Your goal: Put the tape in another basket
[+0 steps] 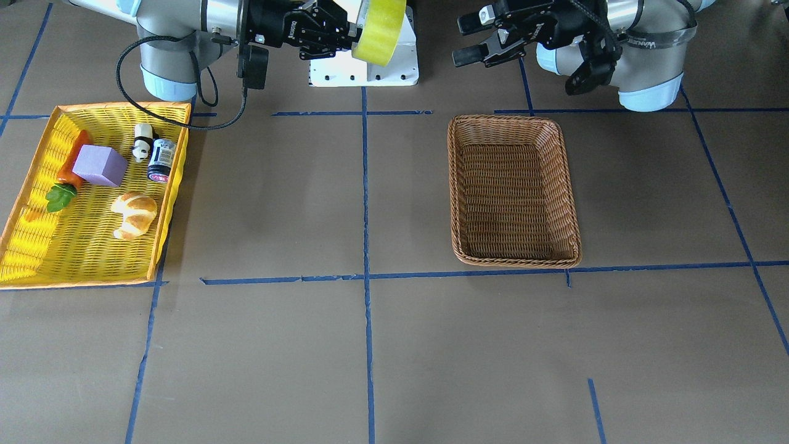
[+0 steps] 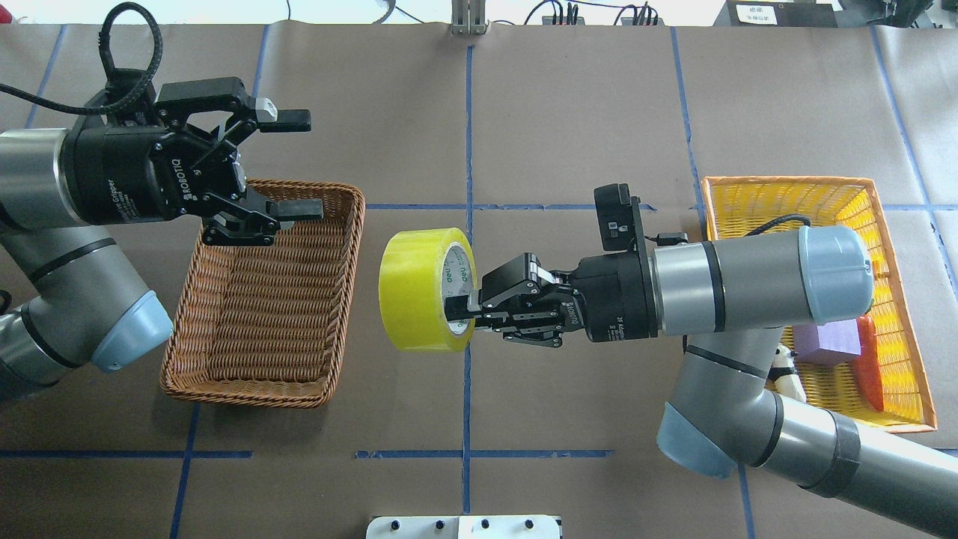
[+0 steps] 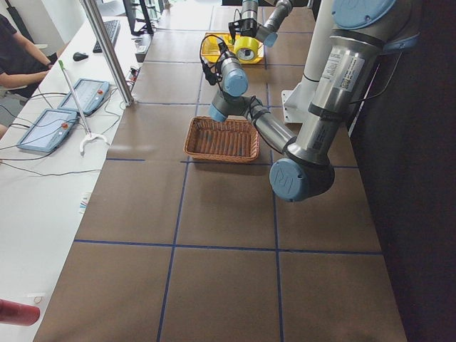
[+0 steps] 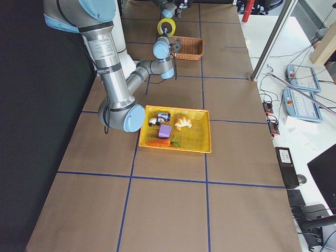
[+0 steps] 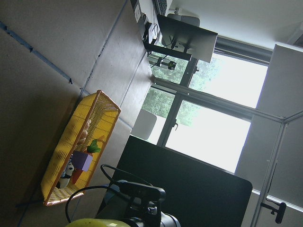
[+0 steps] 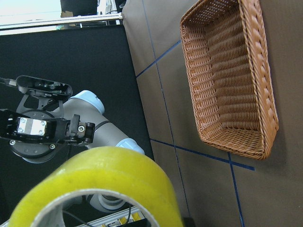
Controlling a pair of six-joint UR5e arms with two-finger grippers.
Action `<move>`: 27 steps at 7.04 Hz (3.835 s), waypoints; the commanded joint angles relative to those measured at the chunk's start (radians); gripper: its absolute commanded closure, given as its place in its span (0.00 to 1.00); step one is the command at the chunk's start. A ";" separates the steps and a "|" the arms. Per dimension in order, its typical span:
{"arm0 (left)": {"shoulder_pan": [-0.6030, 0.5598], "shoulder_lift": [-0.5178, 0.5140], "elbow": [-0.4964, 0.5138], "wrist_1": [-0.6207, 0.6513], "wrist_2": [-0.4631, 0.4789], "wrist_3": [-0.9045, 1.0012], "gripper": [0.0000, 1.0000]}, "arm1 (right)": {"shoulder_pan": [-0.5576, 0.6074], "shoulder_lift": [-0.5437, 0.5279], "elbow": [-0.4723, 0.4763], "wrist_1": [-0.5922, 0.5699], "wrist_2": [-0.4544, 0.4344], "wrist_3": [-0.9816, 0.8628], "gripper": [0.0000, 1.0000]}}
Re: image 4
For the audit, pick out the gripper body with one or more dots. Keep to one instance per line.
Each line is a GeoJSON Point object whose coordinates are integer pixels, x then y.
{"type": "Point", "coordinates": [165, 31]}

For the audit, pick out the yellow tape roll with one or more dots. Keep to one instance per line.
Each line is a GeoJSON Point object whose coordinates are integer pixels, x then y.
{"type": "Point", "coordinates": [166, 23]}

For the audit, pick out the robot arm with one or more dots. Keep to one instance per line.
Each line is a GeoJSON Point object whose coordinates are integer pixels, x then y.
{"type": "Point", "coordinates": [99, 23]}
{"type": "Point", "coordinates": [172, 8]}

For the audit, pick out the brown wicker basket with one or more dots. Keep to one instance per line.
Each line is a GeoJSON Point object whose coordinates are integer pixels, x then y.
{"type": "Point", "coordinates": [191, 48]}

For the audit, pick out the yellow woven basket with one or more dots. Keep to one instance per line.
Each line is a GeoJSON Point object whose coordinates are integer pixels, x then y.
{"type": "Point", "coordinates": [195, 139]}

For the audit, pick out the small black jar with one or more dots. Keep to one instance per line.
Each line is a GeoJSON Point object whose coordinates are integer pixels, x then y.
{"type": "Point", "coordinates": [164, 116]}

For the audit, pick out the toy croissant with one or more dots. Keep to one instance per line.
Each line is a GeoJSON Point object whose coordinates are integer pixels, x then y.
{"type": "Point", "coordinates": [183, 122]}

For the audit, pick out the toy panda figure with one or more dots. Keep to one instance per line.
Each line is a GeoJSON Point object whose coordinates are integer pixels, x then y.
{"type": "Point", "coordinates": [156, 121]}

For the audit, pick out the red cylinder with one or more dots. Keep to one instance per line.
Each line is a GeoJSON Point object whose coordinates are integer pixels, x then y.
{"type": "Point", "coordinates": [247, 11]}

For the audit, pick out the purple foam block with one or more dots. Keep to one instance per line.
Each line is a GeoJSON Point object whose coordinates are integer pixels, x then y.
{"type": "Point", "coordinates": [164, 131]}

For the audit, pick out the toy carrot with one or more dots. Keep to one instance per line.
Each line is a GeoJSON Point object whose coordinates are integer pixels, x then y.
{"type": "Point", "coordinates": [163, 143]}

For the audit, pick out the orange power strip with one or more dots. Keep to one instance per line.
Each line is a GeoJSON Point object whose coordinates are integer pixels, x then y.
{"type": "Point", "coordinates": [272, 121]}

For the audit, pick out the far teach pendant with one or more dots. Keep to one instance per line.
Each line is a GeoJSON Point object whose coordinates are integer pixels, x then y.
{"type": "Point", "coordinates": [303, 77]}

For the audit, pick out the teach pendant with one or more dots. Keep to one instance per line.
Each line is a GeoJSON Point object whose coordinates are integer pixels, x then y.
{"type": "Point", "coordinates": [300, 107]}
{"type": "Point", "coordinates": [303, 77]}

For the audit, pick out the near teach pendant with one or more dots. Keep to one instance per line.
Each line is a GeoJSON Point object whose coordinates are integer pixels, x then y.
{"type": "Point", "coordinates": [300, 107]}

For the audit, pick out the black power adapter box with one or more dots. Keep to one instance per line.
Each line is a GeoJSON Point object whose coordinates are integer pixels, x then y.
{"type": "Point", "coordinates": [287, 168]}

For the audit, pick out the black monitor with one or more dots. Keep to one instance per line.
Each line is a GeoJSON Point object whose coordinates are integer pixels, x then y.
{"type": "Point", "coordinates": [322, 169]}

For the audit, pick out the black desk items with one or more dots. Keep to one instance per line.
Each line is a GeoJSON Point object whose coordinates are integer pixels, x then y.
{"type": "Point", "coordinates": [316, 225]}

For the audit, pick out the white camera pole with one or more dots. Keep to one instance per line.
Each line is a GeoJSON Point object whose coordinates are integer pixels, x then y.
{"type": "Point", "coordinates": [128, 64]}

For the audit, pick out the aluminium frame post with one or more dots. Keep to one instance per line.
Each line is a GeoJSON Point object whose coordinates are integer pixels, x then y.
{"type": "Point", "coordinates": [276, 31]}

